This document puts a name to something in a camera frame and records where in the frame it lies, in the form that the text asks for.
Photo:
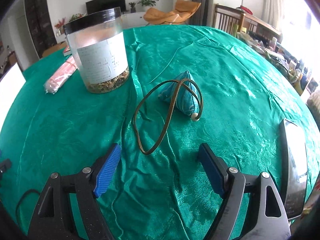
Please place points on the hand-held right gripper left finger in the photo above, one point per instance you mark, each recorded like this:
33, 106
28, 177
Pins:
107, 171

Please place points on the white television cabinet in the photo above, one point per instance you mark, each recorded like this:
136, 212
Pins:
135, 18

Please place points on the red flowers in vase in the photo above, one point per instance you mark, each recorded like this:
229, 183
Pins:
60, 23

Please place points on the grey curtain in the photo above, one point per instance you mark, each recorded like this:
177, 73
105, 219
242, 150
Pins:
202, 2

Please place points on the leafy plant with red decoration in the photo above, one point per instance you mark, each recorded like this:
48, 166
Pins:
75, 17

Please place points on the white curtain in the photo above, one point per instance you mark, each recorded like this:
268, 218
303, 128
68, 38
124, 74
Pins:
273, 5

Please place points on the black television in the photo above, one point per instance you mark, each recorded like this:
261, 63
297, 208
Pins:
105, 3

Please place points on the orange lounge chair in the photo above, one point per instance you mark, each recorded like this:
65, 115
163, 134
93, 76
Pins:
175, 12

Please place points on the red cloth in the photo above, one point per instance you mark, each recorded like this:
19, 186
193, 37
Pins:
246, 8

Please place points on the pile of household clutter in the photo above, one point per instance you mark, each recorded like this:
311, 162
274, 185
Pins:
282, 55

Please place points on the clear jar with black lid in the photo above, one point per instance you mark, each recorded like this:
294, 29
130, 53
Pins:
100, 55

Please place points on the large green potted plant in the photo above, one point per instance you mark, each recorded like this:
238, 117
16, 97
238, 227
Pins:
148, 1

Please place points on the black display cabinet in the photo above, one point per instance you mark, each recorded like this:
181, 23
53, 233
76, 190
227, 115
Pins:
40, 22

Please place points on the orange book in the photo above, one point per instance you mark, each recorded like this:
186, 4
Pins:
66, 51

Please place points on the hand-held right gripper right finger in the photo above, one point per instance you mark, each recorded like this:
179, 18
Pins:
212, 170

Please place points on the brown cardboard box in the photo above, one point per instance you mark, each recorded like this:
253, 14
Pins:
53, 48

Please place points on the pink packet in clear wrap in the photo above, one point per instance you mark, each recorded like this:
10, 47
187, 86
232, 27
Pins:
60, 77

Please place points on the smartphone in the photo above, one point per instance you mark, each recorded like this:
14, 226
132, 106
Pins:
295, 167

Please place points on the wooden chair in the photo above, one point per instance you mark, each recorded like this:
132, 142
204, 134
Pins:
225, 17

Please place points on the small potted plant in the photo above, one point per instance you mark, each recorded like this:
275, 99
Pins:
132, 7

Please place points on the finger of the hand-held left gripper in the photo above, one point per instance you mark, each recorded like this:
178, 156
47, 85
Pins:
5, 165

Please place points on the green tablecloth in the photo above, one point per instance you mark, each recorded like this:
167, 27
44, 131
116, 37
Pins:
225, 80

